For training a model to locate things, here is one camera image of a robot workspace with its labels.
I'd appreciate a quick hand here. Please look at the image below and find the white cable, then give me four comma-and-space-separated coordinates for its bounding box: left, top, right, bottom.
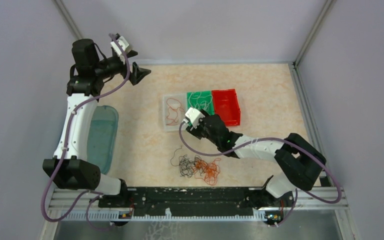
187, 91, 215, 112

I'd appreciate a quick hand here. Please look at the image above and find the cable pile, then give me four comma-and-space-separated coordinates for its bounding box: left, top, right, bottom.
170, 145, 222, 186

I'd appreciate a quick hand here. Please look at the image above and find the orange cable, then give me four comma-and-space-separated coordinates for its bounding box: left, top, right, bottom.
164, 97, 186, 127

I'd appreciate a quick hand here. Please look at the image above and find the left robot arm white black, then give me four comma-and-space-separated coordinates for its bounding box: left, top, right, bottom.
42, 35, 151, 207

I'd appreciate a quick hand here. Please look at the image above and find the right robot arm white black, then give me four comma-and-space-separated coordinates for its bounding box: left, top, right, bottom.
182, 107, 327, 206

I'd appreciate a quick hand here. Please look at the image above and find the red plastic bin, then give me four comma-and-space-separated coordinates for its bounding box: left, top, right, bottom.
211, 88, 241, 127

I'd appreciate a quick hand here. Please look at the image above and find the green plastic bin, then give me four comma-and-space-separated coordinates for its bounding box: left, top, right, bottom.
186, 90, 215, 115

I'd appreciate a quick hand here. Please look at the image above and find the white plastic bin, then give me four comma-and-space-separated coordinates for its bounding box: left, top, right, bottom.
162, 92, 188, 132

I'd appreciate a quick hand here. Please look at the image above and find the teal plastic container lid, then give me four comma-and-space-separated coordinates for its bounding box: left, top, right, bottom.
87, 105, 119, 175

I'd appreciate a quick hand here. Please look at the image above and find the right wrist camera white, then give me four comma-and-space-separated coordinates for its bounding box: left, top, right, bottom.
183, 107, 205, 128

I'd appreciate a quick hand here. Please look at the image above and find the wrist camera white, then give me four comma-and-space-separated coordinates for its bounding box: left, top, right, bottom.
110, 34, 133, 56
183, 107, 205, 128

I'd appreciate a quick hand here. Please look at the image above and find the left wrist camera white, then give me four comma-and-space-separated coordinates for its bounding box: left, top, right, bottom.
110, 34, 133, 56

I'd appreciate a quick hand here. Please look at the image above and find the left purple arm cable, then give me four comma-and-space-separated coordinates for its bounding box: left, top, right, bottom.
40, 33, 132, 223

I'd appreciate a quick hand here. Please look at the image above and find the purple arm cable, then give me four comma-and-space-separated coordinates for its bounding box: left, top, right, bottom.
40, 33, 132, 223
178, 119, 343, 205

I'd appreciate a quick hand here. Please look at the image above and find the aluminium frame post left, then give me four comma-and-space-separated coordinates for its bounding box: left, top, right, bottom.
53, 0, 101, 71

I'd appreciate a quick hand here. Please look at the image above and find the aluminium frame post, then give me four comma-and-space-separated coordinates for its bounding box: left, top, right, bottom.
293, 0, 336, 69
53, 0, 101, 71

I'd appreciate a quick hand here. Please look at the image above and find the white slotted cable duct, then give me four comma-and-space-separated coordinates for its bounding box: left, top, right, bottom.
63, 208, 268, 222

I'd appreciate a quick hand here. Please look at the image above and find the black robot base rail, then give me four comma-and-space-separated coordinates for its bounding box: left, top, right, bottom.
98, 187, 293, 217

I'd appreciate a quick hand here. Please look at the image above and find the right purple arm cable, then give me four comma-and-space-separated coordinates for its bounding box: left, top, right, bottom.
178, 119, 343, 205

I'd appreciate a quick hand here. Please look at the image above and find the aluminium frame post right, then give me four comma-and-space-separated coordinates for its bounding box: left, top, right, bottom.
293, 0, 336, 69

